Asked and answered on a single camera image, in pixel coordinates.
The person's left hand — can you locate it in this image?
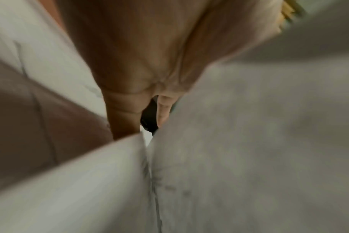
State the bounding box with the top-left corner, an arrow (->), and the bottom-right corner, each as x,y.
54,0 -> 282,141

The white panel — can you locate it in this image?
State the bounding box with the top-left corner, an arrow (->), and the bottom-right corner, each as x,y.
147,0 -> 349,233

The black computer monitor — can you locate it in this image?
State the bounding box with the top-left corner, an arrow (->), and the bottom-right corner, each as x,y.
139,96 -> 160,137

